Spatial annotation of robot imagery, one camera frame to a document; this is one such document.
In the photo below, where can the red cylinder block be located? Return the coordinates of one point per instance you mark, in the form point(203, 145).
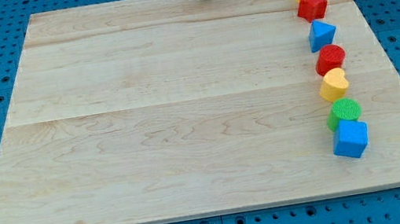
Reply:
point(330, 56)

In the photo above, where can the light wooden board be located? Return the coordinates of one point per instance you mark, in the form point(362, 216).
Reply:
point(157, 111)

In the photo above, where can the blue cube block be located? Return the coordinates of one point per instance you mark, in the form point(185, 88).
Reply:
point(350, 138)

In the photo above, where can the green cylinder block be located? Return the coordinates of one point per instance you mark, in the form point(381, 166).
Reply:
point(345, 109)

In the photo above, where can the yellow heart block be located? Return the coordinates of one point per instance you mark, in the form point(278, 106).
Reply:
point(334, 85)

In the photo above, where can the red star block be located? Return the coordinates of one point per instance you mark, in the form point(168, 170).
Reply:
point(312, 9)

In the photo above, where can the blue triangle block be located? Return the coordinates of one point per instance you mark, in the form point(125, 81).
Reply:
point(321, 34)

